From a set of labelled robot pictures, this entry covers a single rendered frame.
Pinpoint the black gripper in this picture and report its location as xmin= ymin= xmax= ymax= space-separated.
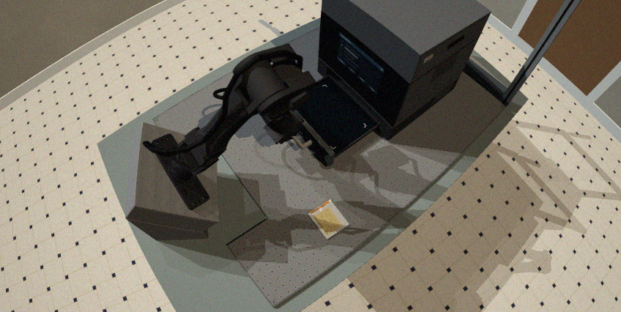
xmin=264 ymin=110 xmax=305 ymax=144

